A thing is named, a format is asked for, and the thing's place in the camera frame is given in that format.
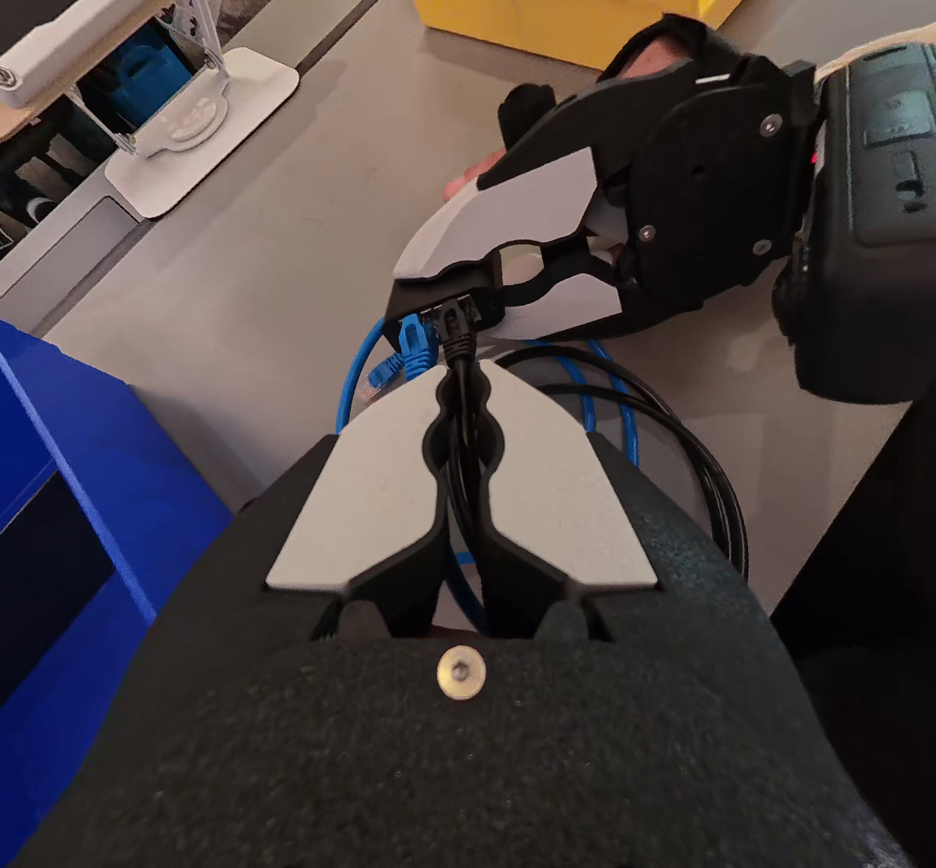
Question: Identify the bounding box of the black ethernet adapter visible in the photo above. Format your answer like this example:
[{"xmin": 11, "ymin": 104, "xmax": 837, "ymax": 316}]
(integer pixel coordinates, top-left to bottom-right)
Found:
[{"xmin": 384, "ymin": 254, "xmax": 507, "ymax": 331}]

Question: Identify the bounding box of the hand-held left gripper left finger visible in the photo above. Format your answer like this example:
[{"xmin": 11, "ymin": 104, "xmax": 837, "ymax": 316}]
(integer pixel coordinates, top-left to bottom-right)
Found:
[{"xmin": 265, "ymin": 363, "xmax": 450, "ymax": 638}]

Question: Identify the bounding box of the blue ethernet cable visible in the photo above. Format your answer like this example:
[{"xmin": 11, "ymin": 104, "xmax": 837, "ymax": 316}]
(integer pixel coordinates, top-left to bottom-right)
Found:
[{"xmin": 335, "ymin": 312, "xmax": 643, "ymax": 633}]

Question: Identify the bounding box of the black ethernet cable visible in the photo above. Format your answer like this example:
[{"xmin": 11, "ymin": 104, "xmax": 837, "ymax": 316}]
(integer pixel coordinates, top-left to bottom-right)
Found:
[{"xmin": 437, "ymin": 296, "xmax": 750, "ymax": 584}]

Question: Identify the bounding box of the blue plastic bin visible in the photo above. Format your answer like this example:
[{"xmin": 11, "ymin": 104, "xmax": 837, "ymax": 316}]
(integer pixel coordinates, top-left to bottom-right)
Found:
[{"xmin": 0, "ymin": 319, "xmax": 235, "ymax": 847}]

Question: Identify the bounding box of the person's right hand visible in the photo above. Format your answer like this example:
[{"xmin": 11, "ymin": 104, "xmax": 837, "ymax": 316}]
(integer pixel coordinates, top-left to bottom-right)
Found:
[{"xmin": 443, "ymin": 33, "xmax": 693, "ymax": 201}]

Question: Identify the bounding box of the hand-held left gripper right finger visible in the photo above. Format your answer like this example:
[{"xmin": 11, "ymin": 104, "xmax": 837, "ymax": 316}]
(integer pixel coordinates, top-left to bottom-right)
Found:
[{"xmin": 475, "ymin": 358, "xmax": 661, "ymax": 638}]

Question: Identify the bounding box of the printed paper sheet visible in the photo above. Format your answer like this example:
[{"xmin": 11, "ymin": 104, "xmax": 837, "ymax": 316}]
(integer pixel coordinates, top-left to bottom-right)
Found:
[{"xmin": 157, "ymin": 0, "xmax": 229, "ymax": 72}]

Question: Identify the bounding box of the blue storage box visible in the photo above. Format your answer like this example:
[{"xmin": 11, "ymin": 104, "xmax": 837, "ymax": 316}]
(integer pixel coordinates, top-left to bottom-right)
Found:
[{"xmin": 77, "ymin": 20, "xmax": 198, "ymax": 134}]

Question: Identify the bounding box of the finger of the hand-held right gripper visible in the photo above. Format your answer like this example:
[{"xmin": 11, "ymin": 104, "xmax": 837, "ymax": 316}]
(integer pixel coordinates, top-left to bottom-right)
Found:
[
  {"xmin": 496, "ymin": 252, "xmax": 626, "ymax": 344},
  {"xmin": 393, "ymin": 146, "xmax": 631, "ymax": 284}
]

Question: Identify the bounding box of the black bin divider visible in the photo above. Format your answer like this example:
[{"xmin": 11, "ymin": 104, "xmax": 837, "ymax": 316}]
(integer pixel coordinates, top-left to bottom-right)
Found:
[{"xmin": 0, "ymin": 472, "xmax": 117, "ymax": 707}]

